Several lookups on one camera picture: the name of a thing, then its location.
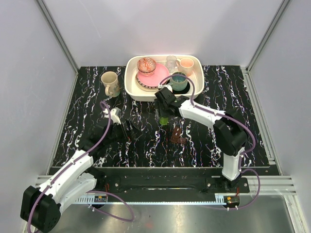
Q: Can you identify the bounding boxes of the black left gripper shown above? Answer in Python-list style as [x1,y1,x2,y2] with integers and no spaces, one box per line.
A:
[104,118,142,146]

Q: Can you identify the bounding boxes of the green pill bottle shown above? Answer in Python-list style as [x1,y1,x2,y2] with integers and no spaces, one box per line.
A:
[159,116,169,126]

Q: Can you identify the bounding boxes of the brown pill organizer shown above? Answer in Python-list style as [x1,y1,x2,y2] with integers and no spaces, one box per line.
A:
[170,126,186,144]

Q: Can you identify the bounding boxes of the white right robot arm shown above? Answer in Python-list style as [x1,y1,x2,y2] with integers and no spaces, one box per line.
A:
[155,87,248,193]

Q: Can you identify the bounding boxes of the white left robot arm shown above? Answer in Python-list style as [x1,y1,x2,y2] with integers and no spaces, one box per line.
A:
[20,118,141,233]

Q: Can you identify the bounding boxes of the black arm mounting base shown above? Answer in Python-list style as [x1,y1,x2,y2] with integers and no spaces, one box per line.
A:
[97,167,250,195]

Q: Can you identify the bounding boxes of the striped rim plate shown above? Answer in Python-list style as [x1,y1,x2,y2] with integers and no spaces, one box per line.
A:
[135,72,166,92]

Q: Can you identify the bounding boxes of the teal green mug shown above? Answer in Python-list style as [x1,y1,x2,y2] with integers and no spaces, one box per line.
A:
[169,72,188,91]

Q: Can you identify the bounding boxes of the black saucer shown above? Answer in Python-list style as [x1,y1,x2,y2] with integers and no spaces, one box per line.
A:
[168,79,190,94]

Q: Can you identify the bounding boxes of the white rectangular basin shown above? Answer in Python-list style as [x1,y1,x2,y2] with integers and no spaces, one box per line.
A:
[124,54,205,101]

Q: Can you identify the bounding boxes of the pink plate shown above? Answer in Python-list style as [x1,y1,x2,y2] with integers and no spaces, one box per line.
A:
[138,63,169,87]

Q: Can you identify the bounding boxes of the clear glass cup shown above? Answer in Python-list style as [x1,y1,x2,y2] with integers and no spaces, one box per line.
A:
[166,55,180,74]

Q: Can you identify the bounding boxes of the red patterned glass bowl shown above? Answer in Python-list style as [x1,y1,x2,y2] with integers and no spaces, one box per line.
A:
[137,57,157,75]

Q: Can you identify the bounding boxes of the peach pink mug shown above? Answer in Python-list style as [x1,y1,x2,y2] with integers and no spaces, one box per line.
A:
[178,58,194,77]

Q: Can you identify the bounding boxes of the beige floral mug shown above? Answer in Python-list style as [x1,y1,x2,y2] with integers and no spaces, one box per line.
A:
[101,71,120,98]

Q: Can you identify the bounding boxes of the right orange power connector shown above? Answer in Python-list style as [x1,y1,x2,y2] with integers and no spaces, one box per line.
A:
[225,196,240,205]

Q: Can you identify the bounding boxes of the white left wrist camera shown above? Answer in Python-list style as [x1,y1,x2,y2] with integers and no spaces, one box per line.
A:
[103,107,121,125]

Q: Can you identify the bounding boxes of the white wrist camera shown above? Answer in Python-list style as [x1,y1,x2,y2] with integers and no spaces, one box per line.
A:
[157,84,173,92]
[103,107,121,125]

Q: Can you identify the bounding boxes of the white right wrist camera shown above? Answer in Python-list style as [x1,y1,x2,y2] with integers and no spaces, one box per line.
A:
[157,84,173,92]

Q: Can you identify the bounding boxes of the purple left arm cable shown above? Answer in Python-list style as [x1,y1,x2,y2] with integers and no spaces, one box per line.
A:
[26,101,135,231]

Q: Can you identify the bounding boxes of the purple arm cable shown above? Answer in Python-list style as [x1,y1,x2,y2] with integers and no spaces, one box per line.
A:
[158,74,261,211]
[26,101,135,231]

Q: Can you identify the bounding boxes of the white slotted cable duct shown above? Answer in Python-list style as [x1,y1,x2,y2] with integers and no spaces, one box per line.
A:
[74,194,225,205]

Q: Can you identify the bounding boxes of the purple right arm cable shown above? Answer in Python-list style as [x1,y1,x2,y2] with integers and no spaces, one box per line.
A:
[158,74,261,211]

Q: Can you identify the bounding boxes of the left aluminium frame post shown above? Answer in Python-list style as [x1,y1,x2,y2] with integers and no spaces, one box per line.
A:
[35,0,79,74]

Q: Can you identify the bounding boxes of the aluminium frame post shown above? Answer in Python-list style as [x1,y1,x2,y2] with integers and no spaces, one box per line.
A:
[35,0,79,74]
[245,0,291,73]

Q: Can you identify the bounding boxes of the right aluminium frame post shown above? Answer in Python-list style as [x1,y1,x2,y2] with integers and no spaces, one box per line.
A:
[245,0,291,73]

